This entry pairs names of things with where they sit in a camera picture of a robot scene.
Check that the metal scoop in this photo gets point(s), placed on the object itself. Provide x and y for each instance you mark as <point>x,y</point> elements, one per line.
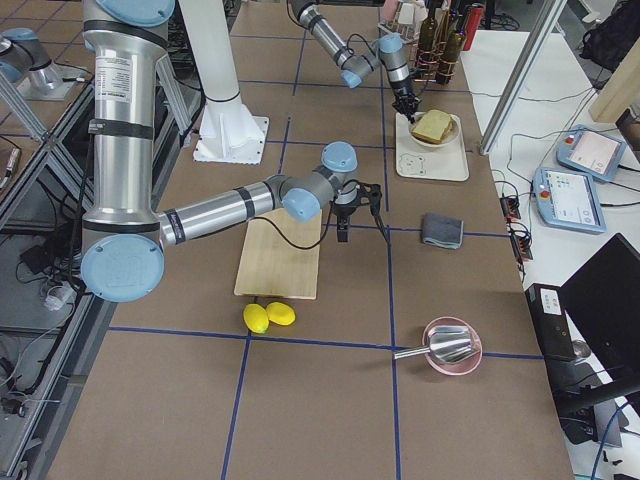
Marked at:
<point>446,344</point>

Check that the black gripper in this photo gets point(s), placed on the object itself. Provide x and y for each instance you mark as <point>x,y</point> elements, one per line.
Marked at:
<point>402,92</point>
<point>344,208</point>

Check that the dark wine bottle left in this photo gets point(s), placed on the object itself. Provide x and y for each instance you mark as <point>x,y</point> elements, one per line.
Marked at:
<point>451,52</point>

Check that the grey folded cloth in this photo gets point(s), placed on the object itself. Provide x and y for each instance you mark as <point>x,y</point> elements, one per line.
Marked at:
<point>442,231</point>

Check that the copper wire bottle rack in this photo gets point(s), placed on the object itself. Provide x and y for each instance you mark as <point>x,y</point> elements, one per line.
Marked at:
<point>409,35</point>

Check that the yellow lemon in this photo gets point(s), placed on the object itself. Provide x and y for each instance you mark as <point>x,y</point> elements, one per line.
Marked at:
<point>256,318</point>
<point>280,313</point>

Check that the aluminium frame post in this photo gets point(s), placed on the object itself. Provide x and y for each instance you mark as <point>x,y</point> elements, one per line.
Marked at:
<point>542,28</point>

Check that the dark wine bottle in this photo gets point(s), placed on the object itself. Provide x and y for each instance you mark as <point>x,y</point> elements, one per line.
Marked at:
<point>427,35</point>
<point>451,52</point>

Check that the dark wine bottle right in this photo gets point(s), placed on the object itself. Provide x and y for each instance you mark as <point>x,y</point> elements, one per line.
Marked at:
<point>427,35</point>

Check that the teach pendant near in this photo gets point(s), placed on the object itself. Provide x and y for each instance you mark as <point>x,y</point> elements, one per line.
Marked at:
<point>568,200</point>

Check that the bread slice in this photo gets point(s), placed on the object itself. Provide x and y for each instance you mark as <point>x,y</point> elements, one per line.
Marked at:
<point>433,127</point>

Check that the black monitor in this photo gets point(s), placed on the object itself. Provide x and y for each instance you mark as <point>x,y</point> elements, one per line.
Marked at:
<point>602,300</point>

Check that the white round plate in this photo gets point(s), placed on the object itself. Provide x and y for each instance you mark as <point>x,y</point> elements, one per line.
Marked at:
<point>449,138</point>

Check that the teach pendant far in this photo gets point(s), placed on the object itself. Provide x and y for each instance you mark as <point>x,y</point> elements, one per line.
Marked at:
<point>592,152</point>

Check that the pink bowl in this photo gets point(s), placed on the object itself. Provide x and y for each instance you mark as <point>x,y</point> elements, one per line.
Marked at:
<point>461,368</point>

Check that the white bear serving tray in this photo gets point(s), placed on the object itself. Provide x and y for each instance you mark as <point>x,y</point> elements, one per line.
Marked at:
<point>416,160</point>

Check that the wooden cutting board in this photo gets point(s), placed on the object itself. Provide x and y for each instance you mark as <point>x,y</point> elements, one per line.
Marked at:
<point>277,260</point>

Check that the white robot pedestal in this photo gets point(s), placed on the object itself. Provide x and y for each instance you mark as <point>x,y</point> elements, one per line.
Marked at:
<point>228,132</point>

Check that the teach pendant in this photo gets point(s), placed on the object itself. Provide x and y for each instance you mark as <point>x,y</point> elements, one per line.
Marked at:
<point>568,200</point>
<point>592,152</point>

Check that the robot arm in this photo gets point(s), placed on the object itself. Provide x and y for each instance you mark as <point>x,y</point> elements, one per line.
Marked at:
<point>357,59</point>
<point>123,237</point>

